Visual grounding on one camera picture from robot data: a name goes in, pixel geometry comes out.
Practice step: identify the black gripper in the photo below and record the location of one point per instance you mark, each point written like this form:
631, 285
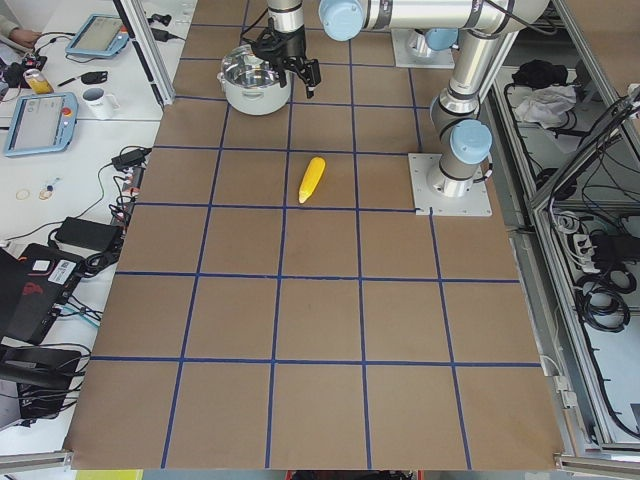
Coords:
291, 46

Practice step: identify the yellow plastic corn cob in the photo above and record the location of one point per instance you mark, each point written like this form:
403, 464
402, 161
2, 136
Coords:
311, 178

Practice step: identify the glass pot lid with knob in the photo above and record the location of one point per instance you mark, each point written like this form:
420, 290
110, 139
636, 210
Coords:
241, 67

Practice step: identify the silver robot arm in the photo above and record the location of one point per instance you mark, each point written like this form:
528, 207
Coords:
465, 140
285, 16

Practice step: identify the pale green cooking pot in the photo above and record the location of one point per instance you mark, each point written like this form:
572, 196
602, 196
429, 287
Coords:
256, 101

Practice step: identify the teach pendant tablet far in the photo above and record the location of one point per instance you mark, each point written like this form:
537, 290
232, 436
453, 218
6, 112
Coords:
101, 36

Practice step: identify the teach pendant tablet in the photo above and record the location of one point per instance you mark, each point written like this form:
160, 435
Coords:
41, 124
101, 36

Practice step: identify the black power adapter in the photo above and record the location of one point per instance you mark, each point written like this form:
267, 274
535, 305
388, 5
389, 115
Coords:
133, 158

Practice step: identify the white mug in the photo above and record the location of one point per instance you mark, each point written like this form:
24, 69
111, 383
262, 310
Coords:
103, 105

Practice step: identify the black cloth bundle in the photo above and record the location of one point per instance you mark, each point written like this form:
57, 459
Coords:
538, 74

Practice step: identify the yellow bottle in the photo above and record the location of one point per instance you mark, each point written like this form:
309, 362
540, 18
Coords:
37, 81

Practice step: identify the white crumpled cloth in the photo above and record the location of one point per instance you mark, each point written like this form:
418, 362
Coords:
547, 107

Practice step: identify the black power brick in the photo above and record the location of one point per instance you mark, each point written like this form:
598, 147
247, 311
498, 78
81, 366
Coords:
90, 235

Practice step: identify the teach pendant tablet near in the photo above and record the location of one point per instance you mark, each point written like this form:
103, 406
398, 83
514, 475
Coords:
41, 124

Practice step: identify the black laptop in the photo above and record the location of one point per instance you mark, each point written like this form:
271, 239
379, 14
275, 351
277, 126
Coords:
33, 287

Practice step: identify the white power strip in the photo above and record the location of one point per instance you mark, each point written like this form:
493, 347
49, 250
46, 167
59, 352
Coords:
582, 252

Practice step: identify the black electronics box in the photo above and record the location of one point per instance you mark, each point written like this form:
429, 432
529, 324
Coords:
36, 382

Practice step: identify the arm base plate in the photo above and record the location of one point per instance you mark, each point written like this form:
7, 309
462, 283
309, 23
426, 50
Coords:
431, 48
436, 194

